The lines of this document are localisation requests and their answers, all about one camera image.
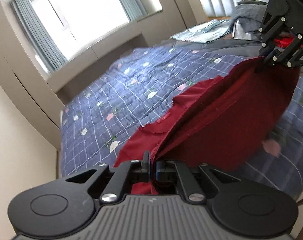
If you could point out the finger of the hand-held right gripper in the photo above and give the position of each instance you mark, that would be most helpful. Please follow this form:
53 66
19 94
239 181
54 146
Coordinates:
272 30
291 55

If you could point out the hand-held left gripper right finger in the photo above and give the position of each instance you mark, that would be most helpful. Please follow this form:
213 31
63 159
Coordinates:
159 171

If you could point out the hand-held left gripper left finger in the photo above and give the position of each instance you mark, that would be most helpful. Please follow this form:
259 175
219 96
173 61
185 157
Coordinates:
147 166

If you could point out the red long-sleeved sweater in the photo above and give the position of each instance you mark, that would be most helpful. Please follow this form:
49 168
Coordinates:
216 120

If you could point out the grey clothes pile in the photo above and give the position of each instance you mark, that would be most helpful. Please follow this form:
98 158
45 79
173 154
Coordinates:
251 11

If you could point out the silver foil bag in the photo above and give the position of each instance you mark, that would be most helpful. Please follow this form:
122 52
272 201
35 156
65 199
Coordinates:
245 31

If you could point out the grey quilted blanket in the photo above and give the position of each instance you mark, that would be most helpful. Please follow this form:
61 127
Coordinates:
216 47

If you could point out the light blue patterned cloth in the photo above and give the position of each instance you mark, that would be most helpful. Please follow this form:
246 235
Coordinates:
204 31

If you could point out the blue checked floral quilt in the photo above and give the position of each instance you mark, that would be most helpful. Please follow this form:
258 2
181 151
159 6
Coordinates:
116 92

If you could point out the beige tall wardrobe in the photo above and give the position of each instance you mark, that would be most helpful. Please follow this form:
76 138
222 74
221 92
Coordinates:
21 85
174 2

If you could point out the beige window sill cabinet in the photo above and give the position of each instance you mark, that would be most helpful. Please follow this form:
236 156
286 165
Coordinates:
104 52

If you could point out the bright window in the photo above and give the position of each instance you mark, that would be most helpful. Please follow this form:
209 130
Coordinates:
76 15

